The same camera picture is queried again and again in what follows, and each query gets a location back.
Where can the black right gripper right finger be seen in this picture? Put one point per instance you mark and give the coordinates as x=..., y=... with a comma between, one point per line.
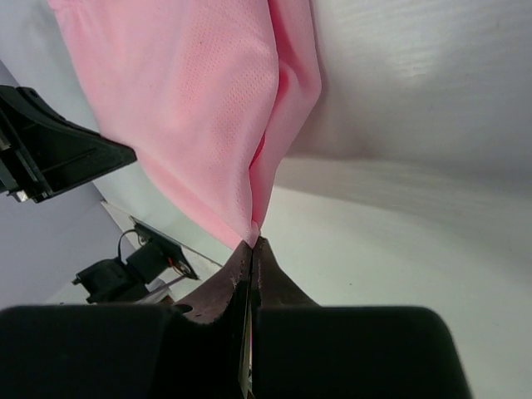
x=301, y=349

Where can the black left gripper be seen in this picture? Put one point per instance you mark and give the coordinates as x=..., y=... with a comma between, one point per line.
x=44, y=155

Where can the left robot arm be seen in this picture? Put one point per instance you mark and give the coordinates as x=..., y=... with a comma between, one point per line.
x=109, y=280

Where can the pink t shirt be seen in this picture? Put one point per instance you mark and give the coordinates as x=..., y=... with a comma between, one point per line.
x=209, y=94

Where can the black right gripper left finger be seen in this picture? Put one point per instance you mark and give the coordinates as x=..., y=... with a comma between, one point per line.
x=192, y=349

